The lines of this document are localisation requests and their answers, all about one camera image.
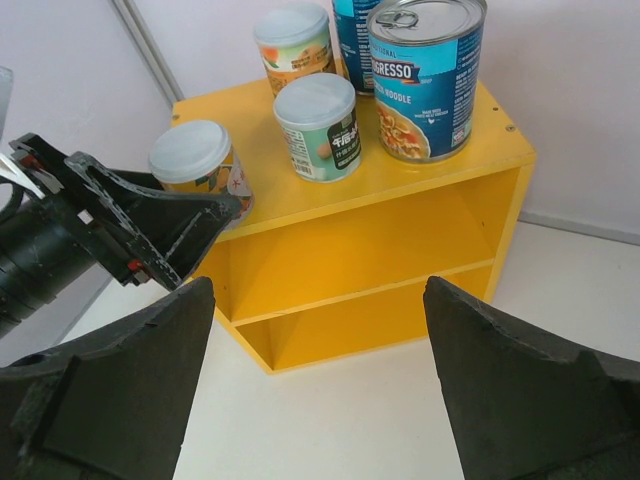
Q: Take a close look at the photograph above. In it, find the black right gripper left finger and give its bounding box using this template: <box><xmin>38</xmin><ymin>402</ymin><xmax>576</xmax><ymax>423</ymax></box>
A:
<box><xmin>1</xmin><ymin>277</ymin><xmax>215</xmax><ymax>479</ymax></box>

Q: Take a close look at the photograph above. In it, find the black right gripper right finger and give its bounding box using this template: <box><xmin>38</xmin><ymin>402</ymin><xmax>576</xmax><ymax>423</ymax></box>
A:
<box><xmin>423</xmin><ymin>276</ymin><xmax>639</xmax><ymax>479</ymax></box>

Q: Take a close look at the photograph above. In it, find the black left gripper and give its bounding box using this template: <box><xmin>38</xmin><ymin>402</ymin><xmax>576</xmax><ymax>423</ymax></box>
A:
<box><xmin>1</xmin><ymin>133</ymin><xmax>241</xmax><ymax>335</ymax></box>

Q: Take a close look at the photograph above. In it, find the orange label can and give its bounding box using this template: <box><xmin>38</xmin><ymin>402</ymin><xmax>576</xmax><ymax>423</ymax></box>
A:
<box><xmin>148</xmin><ymin>120</ymin><xmax>255</xmax><ymax>229</ymax></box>

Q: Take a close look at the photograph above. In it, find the green label can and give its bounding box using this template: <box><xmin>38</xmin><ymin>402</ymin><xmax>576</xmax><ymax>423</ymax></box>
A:
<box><xmin>273</xmin><ymin>73</ymin><xmax>362</xmax><ymax>183</ymax></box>

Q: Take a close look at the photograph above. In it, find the orange can with white lid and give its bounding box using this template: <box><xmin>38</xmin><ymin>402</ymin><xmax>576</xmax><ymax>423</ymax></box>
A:
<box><xmin>253</xmin><ymin>2</ymin><xmax>337</xmax><ymax>97</ymax></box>

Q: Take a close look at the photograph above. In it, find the blue soup can with noodles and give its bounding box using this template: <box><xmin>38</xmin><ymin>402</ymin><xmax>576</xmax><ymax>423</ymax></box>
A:
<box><xmin>367</xmin><ymin>0</ymin><xmax>487</xmax><ymax>163</ymax></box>

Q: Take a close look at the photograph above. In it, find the yellow wooden shelf cabinet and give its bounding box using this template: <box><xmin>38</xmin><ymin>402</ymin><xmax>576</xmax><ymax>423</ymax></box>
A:
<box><xmin>172</xmin><ymin>80</ymin><xmax>536</xmax><ymax>373</ymax></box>

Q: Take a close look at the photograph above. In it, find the left aluminium frame post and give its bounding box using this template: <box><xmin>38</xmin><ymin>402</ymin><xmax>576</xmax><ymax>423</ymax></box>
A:
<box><xmin>109</xmin><ymin>0</ymin><xmax>185</xmax><ymax>107</ymax></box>

